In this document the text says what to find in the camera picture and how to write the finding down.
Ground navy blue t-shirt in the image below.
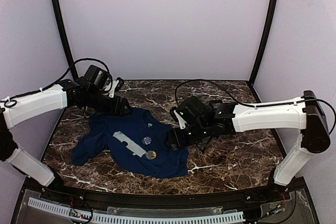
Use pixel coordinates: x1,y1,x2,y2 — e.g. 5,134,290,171
71,108,189,178

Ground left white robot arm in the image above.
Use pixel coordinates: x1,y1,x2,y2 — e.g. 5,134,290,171
1,77,132,189

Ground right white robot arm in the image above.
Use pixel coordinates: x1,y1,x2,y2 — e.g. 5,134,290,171
164,90,331,187

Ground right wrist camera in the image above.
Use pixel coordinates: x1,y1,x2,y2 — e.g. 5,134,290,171
170,107,188,130

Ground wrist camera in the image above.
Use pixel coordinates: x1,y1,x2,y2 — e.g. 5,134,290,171
106,77,124,98
170,107,188,130

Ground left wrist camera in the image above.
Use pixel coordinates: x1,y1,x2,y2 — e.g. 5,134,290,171
106,77,124,98

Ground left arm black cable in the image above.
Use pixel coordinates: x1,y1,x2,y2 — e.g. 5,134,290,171
44,57,112,91

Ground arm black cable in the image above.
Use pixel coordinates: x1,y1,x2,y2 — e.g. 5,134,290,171
44,57,112,91
174,79,257,109

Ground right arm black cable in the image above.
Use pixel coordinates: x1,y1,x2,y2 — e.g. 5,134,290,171
174,79,257,109

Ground white slotted cable duct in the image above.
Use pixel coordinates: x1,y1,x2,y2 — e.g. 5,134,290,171
25,197,246,224

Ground black front rail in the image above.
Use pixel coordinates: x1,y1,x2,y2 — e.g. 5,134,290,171
32,183,288,210

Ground left black frame post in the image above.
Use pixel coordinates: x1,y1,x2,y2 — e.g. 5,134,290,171
51,0,79,79

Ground black frame post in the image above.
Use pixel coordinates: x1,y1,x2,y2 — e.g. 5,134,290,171
51,0,79,79
248,0,277,87

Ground right black frame post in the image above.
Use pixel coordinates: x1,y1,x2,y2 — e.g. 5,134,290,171
248,0,277,87

